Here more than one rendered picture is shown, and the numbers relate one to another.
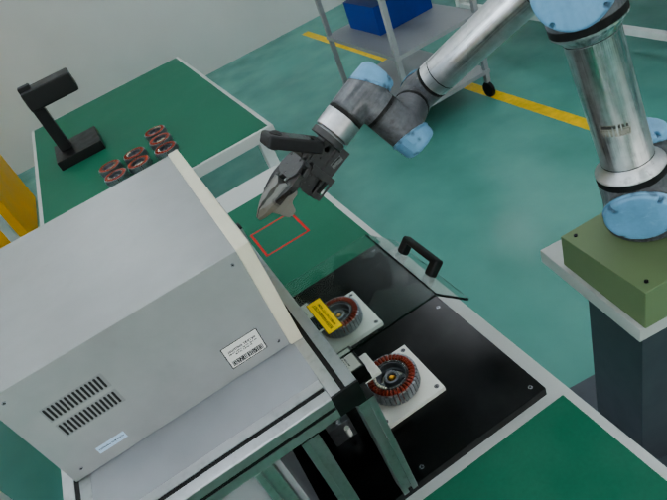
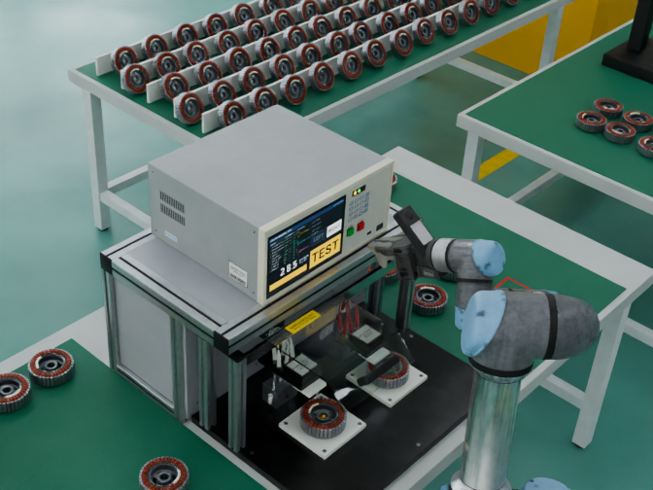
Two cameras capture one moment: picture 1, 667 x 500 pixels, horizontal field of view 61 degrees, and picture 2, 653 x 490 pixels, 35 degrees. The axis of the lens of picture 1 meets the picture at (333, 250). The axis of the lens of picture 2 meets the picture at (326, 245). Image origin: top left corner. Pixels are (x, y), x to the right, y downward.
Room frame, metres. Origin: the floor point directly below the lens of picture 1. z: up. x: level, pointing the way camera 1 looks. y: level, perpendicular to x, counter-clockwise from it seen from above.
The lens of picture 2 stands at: (-0.31, -1.42, 2.58)
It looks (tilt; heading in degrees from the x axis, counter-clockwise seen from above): 36 degrees down; 53
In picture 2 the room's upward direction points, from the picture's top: 4 degrees clockwise
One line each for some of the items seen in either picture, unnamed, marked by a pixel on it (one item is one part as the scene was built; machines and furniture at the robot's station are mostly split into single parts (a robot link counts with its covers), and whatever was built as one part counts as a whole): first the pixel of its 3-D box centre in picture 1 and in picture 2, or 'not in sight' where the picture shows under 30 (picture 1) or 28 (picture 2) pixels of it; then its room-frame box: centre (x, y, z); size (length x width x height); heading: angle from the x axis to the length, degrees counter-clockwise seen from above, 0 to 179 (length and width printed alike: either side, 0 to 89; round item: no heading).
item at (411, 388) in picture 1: (392, 378); (323, 417); (0.76, 0.00, 0.80); 0.11 x 0.11 x 0.04
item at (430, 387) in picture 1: (395, 386); (323, 425); (0.76, 0.00, 0.78); 0.15 x 0.15 x 0.01; 13
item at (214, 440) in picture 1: (173, 341); (266, 242); (0.81, 0.34, 1.09); 0.68 x 0.44 x 0.05; 13
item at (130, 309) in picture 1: (134, 291); (271, 197); (0.82, 0.34, 1.22); 0.44 x 0.39 x 0.20; 13
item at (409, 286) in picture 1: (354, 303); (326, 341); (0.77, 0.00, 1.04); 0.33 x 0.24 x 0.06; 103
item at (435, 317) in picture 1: (363, 360); (350, 402); (0.88, 0.04, 0.76); 0.64 x 0.47 x 0.02; 13
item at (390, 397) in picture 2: not in sight; (386, 376); (1.00, 0.05, 0.78); 0.15 x 0.15 x 0.01; 13
